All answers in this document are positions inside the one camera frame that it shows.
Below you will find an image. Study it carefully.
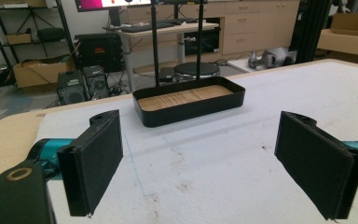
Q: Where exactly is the black bag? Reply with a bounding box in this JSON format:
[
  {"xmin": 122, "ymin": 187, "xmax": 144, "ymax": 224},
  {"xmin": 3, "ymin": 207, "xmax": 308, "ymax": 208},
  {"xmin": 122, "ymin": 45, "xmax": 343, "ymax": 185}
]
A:
[{"xmin": 36, "ymin": 27, "xmax": 66, "ymax": 44}]

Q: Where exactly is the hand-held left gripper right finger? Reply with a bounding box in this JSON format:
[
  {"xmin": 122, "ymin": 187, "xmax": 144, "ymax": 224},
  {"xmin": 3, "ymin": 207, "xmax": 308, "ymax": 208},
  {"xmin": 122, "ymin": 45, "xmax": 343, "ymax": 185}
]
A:
[{"xmin": 274, "ymin": 110, "xmax": 358, "ymax": 221}]

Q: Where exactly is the grey device on floor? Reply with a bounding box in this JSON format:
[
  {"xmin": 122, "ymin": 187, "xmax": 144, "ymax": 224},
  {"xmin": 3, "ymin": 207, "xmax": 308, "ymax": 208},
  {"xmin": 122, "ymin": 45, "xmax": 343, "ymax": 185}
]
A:
[{"xmin": 248, "ymin": 47, "xmax": 296, "ymax": 70}]

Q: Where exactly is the large open cardboard box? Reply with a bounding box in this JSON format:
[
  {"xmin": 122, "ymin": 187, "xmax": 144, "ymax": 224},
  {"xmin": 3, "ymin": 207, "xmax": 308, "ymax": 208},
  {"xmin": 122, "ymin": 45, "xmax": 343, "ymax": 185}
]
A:
[{"xmin": 316, "ymin": 12, "xmax": 358, "ymax": 68}]

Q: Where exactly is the black metal shelf rack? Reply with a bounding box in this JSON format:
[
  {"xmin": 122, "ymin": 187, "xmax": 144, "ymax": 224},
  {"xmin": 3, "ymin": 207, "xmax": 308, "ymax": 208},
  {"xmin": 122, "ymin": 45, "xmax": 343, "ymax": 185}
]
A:
[{"xmin": 0, "ymin": 0, "xmax": 77, "ymax": 71}]

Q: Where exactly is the black computer tower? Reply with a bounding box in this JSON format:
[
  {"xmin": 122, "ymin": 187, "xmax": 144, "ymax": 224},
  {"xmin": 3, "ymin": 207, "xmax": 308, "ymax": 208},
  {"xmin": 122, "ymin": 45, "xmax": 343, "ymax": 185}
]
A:
[
  {"xmin": 82, "ymin": 64, "xmax": 110, "ymax": 100},
  {"xmin": 56, "ymin": 70, "xmax": 87, "ymax": 105}
]

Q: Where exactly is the light wooden desk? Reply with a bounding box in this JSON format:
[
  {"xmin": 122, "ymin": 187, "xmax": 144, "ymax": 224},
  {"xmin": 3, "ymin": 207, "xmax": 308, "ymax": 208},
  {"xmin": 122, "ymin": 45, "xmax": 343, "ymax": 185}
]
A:
[{"xmin": 117, "ymin": 21, "xmax": 221, "ymax": 91}]

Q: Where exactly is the light wooden cabinet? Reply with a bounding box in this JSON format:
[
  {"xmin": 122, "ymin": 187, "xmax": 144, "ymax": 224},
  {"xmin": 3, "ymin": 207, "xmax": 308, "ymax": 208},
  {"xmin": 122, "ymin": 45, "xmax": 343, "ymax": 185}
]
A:
[{"xmin": 126, "ymin": 0, "xmax": 301, "ymax": 58}]

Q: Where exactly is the black keyboard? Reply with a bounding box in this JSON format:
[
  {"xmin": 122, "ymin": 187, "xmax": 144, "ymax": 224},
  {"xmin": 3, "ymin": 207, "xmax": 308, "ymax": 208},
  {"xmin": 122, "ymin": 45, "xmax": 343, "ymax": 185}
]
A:
[{"xmin": 119, "ymin": 21, "xmax": 177, "ymax": 34}]

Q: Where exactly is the black tray with wooden bottom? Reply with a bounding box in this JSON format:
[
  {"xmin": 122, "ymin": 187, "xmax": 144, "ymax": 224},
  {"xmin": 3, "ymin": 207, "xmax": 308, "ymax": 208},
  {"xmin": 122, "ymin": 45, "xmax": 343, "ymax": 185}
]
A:
[{"xmin": 131, "ymin": 76, "xmax": 246, "ymax": 129}]

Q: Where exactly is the round black stool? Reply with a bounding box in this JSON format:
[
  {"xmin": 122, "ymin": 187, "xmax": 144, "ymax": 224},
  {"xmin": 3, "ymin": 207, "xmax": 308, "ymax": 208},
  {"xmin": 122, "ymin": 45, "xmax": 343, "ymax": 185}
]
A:
[{"xmin": 172, "ymin": 61, "xmax": 221, "ymax": 83}]

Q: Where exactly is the small black box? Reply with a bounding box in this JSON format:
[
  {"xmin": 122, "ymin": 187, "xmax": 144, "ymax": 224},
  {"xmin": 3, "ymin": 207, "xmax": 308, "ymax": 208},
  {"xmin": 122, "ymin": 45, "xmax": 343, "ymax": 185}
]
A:
[{"xmin": 158, "ymin": 66, "xmax": 175, "ymax": 84}]

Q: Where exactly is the black pillar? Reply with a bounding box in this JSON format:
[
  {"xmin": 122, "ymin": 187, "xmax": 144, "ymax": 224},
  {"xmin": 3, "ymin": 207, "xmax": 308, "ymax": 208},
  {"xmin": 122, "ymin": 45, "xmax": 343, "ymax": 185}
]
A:
[{"xmin": 290, "ymin": 0, "xmax": 334, "ymax": 65}]

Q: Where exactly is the large black equipment case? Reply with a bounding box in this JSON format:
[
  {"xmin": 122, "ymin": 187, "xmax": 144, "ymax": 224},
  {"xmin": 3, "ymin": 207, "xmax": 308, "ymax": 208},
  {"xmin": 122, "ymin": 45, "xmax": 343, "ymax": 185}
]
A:
[{"xmin": 74, "ymin": 33, "xmax": 123, "ymax": 74}]

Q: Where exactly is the computer monitor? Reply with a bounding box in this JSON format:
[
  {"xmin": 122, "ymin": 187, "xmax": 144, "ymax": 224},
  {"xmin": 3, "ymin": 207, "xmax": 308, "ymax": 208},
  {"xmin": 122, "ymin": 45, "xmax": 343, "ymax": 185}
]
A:
[{"xmin": 74, "ymin": 0, "xmax": 153, "ymax": 13}]

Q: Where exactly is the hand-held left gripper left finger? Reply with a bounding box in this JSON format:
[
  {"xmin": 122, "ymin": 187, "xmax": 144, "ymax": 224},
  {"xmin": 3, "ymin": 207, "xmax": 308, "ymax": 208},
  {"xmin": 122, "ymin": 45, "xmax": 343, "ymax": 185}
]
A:
[{"xmin": 57, "ymin": 109, "xmax": 124, "ymax": 217}]

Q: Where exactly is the black metal pole frame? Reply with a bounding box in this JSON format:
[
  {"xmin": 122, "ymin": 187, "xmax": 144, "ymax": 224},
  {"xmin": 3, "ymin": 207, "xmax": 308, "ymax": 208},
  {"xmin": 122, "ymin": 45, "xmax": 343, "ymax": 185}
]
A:
[{"xmin": 149, "ymin": 0, "xmax": 208, "ymax": 88}]

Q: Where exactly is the small cardboard box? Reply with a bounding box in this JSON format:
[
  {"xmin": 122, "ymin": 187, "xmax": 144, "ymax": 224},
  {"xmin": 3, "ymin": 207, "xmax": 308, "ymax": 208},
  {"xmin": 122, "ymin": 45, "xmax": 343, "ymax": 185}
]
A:
[{"xmin": 6, "ymin": 33, "xmax": 33, "ymax": 46}]

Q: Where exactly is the white table mat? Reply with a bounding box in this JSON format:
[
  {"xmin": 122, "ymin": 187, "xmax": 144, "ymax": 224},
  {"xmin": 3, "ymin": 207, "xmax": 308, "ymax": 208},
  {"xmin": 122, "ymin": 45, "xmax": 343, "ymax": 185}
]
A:
[{"xmin": 35, "ymin": 60, "xmax": 358, "ymax": 224}]

